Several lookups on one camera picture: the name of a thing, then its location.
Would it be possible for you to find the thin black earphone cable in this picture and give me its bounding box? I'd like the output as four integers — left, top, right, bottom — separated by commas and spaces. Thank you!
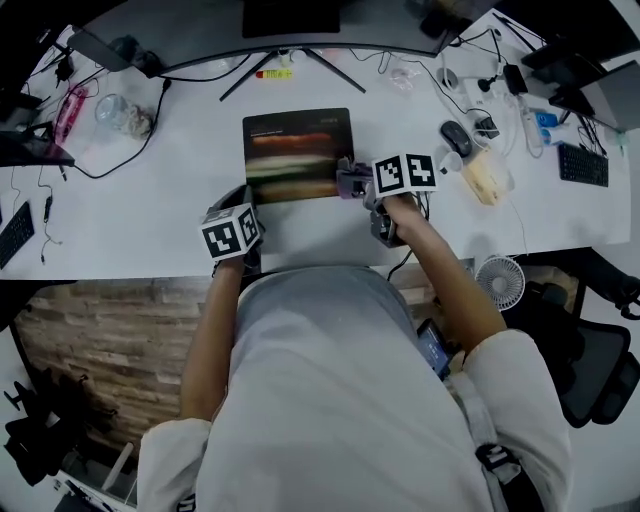
38, 164, 64, 266

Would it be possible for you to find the black keyboard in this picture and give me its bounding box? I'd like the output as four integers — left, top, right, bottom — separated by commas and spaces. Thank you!
0, 201, 35, 270
558, 142, 610, 188

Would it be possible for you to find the black power brick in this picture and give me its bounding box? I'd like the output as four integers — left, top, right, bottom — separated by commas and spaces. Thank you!
502, 63, 529, 95

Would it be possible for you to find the person's white shirt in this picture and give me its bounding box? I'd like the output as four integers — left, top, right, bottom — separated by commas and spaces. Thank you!
137, 264, 574, 512

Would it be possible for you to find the person's right forearm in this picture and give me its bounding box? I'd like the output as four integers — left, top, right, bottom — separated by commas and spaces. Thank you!
399, 219, 509, 354

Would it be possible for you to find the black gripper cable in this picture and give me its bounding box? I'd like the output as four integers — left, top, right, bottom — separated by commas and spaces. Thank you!
387, 192, 434, 281

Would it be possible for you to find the black mesh office chair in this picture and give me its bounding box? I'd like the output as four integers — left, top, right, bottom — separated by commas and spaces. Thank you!
504, 249, 640, 429

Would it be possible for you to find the small black grey charger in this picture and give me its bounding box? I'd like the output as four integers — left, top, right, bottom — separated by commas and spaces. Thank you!
472, 115, 501, 141

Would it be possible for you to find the person's right hand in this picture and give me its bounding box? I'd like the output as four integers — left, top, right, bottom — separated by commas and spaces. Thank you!
387, 192, 426, 246

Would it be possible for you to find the black handheld screen device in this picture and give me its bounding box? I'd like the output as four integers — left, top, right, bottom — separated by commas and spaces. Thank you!
416, 317, 454, 379

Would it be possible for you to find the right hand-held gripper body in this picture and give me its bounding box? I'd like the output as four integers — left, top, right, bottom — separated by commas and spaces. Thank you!
363, 153, 440, 249

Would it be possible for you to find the white desk fan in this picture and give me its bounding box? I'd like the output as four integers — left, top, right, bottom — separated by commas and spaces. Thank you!
474, 254, 526, 312

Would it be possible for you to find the dark printed mouse pad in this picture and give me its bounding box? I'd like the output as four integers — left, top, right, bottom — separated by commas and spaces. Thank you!
242, 107, 355, 205

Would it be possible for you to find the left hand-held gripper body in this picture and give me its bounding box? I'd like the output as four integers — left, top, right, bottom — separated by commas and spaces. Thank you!
201, 202, 265, 276

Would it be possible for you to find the black floor equipment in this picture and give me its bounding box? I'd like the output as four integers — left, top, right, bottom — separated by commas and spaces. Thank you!
2, 367, 119, 486

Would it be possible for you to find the white fan cable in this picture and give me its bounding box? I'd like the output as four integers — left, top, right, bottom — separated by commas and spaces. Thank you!
509, 199, 530, 256

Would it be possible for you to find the black curved monitor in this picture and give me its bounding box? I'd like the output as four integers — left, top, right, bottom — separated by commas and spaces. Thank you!
67, 0, 494, 103

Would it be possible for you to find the purple fluffy sock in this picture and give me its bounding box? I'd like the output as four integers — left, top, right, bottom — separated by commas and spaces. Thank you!
335, 155, 375, 185

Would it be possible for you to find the person's left forearm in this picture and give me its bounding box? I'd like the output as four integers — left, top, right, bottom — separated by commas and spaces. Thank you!
179, 259, 247, 421

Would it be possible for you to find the black computer mouse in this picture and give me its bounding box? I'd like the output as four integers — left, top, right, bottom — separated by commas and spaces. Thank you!
439, 120, 473, 155

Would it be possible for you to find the clear plastic wrapper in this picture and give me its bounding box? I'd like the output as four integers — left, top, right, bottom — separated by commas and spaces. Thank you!
389, 64, 421, 94

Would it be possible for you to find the black monitor cable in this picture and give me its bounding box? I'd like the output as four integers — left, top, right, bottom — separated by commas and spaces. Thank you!
73, 77, 173, 180

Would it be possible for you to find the large black flat monitor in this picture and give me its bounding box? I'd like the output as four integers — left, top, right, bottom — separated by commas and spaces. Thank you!
522, 37, 640, 134

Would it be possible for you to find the glass jar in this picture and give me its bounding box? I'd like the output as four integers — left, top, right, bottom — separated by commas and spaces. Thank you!
94, 93, 153, 140

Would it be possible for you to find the pink translucent case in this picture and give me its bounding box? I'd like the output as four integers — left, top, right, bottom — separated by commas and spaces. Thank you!
53, 84, 90, 146

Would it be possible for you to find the white bar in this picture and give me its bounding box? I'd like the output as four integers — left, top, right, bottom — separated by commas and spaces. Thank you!
102, 442, 135, 494

